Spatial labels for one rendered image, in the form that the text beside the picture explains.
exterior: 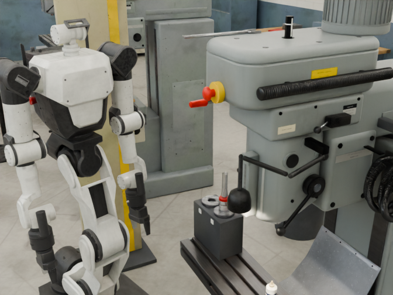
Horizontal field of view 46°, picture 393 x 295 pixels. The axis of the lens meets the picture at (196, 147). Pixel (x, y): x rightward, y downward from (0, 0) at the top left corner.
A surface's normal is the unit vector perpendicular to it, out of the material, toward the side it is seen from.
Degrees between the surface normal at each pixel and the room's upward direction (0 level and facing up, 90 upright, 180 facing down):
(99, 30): 90
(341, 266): 63
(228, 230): 90
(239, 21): 90
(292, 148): 90
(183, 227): 0
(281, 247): 0
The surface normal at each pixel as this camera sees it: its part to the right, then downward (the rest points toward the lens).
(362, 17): -0.18, 0.39
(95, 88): 0.68, 0.29
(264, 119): -0.90, 0.18
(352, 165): 0.44, 0.36
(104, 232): 0.62, -0.10
